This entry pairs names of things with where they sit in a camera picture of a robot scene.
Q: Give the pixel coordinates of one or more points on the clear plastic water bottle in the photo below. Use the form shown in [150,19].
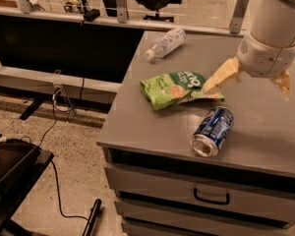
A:
[165,44]

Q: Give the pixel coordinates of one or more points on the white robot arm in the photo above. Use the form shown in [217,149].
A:
[274,25]

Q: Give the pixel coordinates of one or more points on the black drawer handle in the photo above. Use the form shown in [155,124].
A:
[223,200]

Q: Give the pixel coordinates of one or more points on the grey low shelf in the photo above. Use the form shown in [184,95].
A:
[74,87]

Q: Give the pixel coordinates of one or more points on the black tray cart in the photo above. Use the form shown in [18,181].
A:
[21,165]

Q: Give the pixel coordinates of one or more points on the metal railing frame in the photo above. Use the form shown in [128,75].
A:
[212,16]

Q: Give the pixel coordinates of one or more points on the blue pepsi can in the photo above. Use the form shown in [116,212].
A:
[211,134]

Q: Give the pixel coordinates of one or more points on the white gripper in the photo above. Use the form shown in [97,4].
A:
[266,60]

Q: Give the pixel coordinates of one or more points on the green snack bag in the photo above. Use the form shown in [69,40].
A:
[168,89]

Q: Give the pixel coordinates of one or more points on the grey drawer cabinet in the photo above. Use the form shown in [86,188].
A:
[202,168]

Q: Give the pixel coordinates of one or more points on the black power adapter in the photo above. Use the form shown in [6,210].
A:
[91,15]

